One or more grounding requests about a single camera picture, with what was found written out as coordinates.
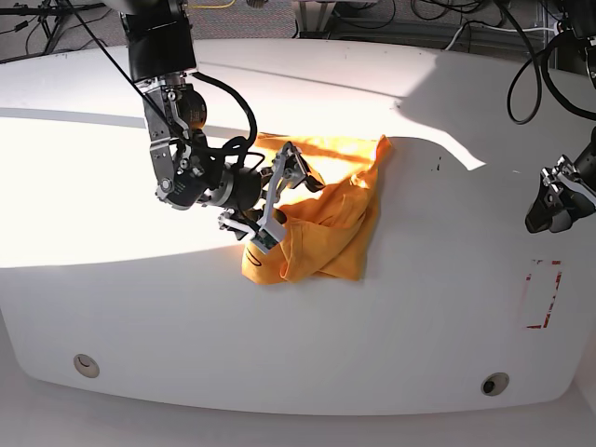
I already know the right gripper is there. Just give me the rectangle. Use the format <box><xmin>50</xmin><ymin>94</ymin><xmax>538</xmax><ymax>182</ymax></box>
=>
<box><xmin>216</xmin><ymin>142</ymin><xmax>326</xmax><ymax>240</ymax></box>

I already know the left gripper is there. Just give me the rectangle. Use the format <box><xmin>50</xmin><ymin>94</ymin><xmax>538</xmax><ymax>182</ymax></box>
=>
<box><xmin>524</xmin><ymin>156</ymin><xmax>595</xmax><ymax>233</ymax></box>

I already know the orange T-shirt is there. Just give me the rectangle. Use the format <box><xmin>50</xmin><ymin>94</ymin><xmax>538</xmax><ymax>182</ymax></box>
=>
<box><xmin>241</xmin><ymin>135</ymin><xmax>394</xmax><ymax>285</ymax></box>

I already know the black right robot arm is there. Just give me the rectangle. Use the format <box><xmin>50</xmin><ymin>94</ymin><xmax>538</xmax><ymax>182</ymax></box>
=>
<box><xmin>107</xmin><ymin>1</ymin><xmax>325</xmax><ymax>250</ymax></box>

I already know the red tape rectangle marking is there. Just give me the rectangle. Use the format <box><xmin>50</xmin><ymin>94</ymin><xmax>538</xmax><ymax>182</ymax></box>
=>
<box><xmin>521</xmin><ymin>260</ymin><xmax>562</xmax><ymax>330</ymax></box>

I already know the right table grommet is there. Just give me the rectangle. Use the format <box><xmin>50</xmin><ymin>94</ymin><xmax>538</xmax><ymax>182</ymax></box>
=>
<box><xmin>481</xmin><ymin>372</ymin><xmax>509</xmax><ymax>397</ymax></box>

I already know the table grommet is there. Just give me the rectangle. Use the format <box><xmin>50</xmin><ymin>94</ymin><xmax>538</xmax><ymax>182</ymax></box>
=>
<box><xmin>481</xmin><ymin>372</ymin><xmax>509</xmax><ymax>397</ymax></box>
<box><xmin>74</xmin><ymin>354</ymin><xmax>100</xmax><ymax>379</ymax></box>

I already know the left table grommet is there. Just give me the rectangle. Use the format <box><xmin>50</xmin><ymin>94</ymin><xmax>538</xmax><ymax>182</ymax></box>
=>
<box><xmin>74</xmin><ymin>354</ymin><xmax>100</xmax><ymax>379</ymax></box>

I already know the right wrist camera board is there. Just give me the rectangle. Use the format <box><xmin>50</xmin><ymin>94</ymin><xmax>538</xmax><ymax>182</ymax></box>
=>
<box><xmin>251</xmin><ymin>230</ymin><xmax>284</xmax><ymax>254</ymax></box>

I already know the aluminium frame profile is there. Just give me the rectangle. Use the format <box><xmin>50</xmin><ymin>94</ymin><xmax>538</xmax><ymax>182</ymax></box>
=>
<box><xmin>291</xmin><ymin>0</ymin><xmax>337</xmax><ymax>33</ymax></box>

